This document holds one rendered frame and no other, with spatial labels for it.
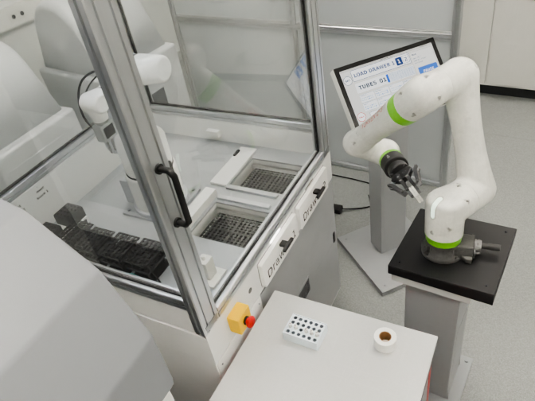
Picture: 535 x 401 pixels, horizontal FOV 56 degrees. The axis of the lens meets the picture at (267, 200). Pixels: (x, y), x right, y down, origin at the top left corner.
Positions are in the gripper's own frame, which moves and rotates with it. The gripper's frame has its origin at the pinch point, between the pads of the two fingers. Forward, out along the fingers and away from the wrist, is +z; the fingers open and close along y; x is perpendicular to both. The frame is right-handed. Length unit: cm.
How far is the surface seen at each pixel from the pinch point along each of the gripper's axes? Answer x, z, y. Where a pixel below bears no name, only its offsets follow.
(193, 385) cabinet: 0, 17, 101
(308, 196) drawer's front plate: 8.5, -29.1, 33.4
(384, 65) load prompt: 12, -77, -22
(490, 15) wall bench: -72, -235, -118
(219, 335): 17, 26, 73
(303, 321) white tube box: -3, 18, 53
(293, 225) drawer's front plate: 8.8, -16.7, 42.8
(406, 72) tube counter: 3, -77, -28
